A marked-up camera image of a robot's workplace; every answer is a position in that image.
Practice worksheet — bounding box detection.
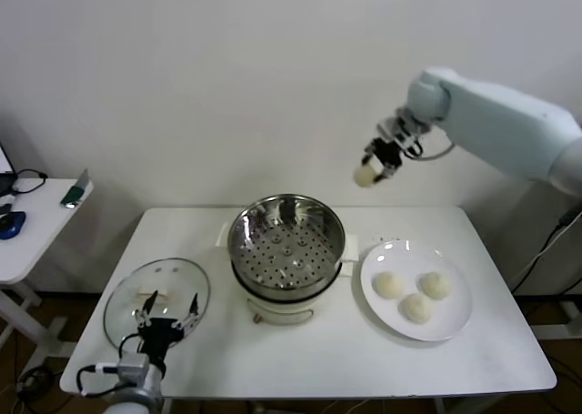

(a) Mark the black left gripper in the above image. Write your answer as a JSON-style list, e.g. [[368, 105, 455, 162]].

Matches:
[[134, 289, 201, 366]]

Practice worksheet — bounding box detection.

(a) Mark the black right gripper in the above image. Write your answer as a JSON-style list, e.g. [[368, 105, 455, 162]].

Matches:
[[361, 137, 405, 182]]

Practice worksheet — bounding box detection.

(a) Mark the white steamed baozi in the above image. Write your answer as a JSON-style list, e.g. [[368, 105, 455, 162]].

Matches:
[[354, 157, 386, 187], [417, 271, 455, 301], [397, 293, 434, 324], [372, 271, 406, 299]]

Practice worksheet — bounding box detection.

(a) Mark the glass pot lid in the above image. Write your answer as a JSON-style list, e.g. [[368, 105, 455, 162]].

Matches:
[[103, 257, 213, 356]]

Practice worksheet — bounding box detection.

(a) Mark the steel steamer basket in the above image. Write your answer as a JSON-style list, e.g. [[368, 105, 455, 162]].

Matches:
[[216, 194, 361, 293]]

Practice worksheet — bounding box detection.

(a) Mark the white side table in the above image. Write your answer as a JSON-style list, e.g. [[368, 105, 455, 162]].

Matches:
[[0, 177, 96, 365]]

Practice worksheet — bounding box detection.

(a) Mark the green circuit board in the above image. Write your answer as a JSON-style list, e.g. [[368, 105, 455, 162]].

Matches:
[[61, 167, 95, 210]]

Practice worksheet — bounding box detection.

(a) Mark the white round plate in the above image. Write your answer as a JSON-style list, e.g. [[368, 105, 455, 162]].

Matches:
[[359, 239, 474, 342]]

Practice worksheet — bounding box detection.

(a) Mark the blue computer mouse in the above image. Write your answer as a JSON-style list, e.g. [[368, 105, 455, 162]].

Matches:
[[0, 211, 27, 240]]

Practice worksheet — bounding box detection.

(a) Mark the laptop computer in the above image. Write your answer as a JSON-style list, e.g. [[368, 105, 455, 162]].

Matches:
[[0, 143, 18, 197]]

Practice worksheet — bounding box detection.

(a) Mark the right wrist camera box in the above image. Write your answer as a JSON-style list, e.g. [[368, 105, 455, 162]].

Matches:
[[395, 129, 424, 159]]

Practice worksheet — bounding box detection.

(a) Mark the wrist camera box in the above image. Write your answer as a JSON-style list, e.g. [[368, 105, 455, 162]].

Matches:
[[95, 353, 152, 381], [395, 129, 424, 159]]

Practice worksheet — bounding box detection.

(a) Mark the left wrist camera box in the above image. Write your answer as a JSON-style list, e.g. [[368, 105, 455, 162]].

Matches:
[[95, 353, 152, 381]]

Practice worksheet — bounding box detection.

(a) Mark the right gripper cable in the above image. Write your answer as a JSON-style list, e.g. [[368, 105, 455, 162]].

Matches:
[[411, 140, 456, 161]]

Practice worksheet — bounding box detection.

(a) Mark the left camera black cable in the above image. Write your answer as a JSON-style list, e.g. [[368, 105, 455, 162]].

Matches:
[[75, 363, 120, 397]]

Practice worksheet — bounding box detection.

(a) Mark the black floor cable bundle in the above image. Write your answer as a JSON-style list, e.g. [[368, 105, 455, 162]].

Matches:
[[17, 364, 63, 395]]

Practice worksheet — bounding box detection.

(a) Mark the black wall cable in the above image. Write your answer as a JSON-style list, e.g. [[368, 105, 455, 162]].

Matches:
[[508, 207, 582, 295]]

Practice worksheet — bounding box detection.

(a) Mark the black cable on side table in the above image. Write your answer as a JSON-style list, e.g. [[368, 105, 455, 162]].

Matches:
[[11, 167, 49, 195]]

